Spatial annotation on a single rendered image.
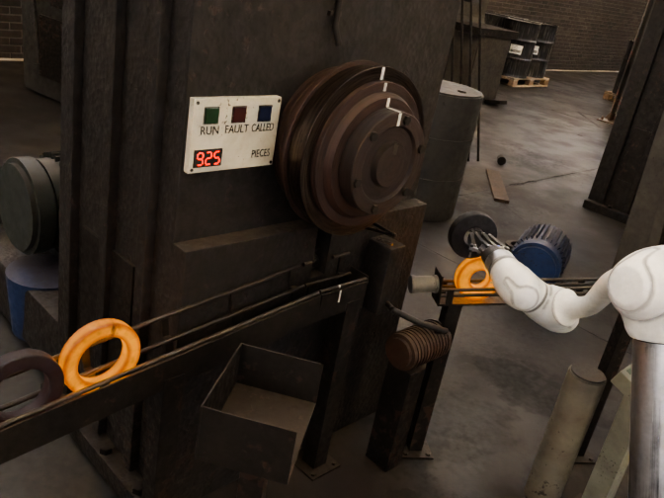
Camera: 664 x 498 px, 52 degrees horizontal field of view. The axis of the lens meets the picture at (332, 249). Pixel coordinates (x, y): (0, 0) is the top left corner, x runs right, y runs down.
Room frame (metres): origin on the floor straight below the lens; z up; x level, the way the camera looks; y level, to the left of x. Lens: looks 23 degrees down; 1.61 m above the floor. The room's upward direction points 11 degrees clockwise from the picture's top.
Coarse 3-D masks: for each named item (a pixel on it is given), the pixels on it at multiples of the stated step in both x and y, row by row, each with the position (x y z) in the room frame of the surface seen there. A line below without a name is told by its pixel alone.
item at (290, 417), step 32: (256, 352) 1.38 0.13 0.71; (224, 384) 1.28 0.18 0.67; (256, 384) 1.38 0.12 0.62; (288, 384) 1.37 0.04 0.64; (224, 416) 1.12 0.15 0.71; (256, 416) 1.28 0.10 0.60; (288, 416) 1.30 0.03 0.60; (224, 448) 1.12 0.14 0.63; (256, 448) 1.12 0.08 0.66; (288, 448) 1.11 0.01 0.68; (256, 480) 1.24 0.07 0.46; (288, 480) 1.11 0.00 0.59
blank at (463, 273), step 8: (480, 256) 2.05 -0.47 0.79; (464, 264) 2.03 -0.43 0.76; (472, 264) 2.03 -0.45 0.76; (480, 264) 2.04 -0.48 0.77; (456, 272) 2.04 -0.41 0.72; (464, 272) 2.03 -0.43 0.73; (472, 272) 2.03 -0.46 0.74; (456, 280) 2.03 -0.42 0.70; (464, 280) 2.03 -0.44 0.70; (488, 280) 2.05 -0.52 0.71; (472, 296) 2.04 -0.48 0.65; (480, 296) 2.04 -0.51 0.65
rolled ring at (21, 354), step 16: (16, 352) 1.15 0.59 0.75; (32, 352) 1.17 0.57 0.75; (0, 368) 1.11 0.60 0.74; (16, 368) 1.13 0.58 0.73; (32, 368) 1.15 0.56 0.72; (48, 368) 1.18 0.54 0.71; (48, 384) 1.19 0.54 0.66; (48, 400) 1.18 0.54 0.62; (0, 416) 1.11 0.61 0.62; (32, 416) 1.15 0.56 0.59
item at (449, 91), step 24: (456, 96) 4.46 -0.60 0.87; (480, 96) 4.61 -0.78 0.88; (456, 120) 4.46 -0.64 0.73; (432, 144) 4.44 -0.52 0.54; (456, 144) 4.49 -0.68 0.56; (432, 168) 4.44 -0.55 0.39; (456, 168) 4.52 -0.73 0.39; (432, 192) 4.45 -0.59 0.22; (456, 192) 4.60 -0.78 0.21; (432, 216) 4.46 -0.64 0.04
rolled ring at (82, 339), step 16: (96, 320) 1.29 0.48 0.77; (112, 320) 1.31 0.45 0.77; (80, 336) 1.24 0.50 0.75; (96, 336) 1.26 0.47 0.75; (112, 336) 1.29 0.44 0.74; (128, 336) 1.32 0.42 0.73; (64, 352) 1.23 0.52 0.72; (80, 352) 1.24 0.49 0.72; (128, 352) 1.32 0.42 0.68; (64, 368) 1.21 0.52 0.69; (112, 368) 1.32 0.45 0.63; (128, 368) 1.32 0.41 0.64; (80, 384) 1.24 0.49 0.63
